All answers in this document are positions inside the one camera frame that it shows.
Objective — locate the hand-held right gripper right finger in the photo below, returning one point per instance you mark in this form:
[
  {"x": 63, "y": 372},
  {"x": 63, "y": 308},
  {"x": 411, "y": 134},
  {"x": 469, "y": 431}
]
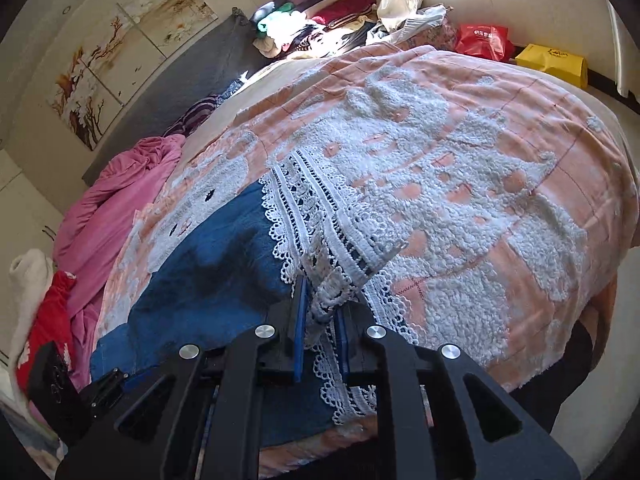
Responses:
[{"x": 342, "y": 347}]

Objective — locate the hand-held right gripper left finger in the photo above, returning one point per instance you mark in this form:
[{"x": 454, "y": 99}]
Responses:
[{"x": 299, "y": 332}]

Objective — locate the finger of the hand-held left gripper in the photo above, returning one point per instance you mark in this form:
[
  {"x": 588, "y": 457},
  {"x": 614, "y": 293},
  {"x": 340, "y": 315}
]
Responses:
[{"x": 105, "y": 392}]

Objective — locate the blue denim pants white lace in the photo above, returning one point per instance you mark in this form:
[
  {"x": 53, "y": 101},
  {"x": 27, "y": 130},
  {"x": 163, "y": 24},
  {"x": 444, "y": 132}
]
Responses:
[{"x": 210, "y": 280}]

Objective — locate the red cloth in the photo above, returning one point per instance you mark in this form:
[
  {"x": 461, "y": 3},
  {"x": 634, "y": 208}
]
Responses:
[{"x": 47, "y": 325}]

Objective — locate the white fluffy cloth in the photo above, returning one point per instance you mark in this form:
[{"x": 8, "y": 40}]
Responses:
[{"x": 30, "y": 280}]

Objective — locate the pink quilt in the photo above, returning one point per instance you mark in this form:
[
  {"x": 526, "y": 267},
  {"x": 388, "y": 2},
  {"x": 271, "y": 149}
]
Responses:
[{"x": 110, "y": 210}]

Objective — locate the white wardrobe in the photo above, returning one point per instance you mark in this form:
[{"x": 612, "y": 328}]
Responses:
[{"x": 25, "y": 200}]

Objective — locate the peach white terry blanket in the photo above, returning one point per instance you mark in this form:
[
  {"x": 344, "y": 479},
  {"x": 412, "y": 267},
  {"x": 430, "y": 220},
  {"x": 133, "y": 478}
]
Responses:
[{"x": 450, "y": 160}]

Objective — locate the purple striped pillow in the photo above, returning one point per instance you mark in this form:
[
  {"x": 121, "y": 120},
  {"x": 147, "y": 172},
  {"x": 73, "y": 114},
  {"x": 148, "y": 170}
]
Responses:
[{"x": 195, "y": 112}]

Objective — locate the grey quilted headboard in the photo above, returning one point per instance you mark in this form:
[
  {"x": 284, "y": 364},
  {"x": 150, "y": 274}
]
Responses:
[{"x": 200, "y": 70}]

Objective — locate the pile of folded clothes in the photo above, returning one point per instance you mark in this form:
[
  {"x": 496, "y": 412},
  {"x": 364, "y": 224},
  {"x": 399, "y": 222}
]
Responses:
[{"x": 320, "y": 15}]

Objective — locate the white grey shirt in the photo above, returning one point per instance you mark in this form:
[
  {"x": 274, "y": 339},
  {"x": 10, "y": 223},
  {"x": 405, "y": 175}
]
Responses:
[{"x": 415, "y": 22}]

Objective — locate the red plastic bag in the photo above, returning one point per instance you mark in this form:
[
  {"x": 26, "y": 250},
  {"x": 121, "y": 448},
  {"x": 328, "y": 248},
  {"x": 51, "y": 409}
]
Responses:
[{"x": 482, "y": 42}]

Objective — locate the yellow paper bag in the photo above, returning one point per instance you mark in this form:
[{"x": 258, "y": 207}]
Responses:
[{"x": 552, "y": 65}]

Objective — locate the tree wall painting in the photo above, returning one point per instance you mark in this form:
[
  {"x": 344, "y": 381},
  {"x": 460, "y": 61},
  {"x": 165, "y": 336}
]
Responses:
[{"x": 125, "y": 45}]

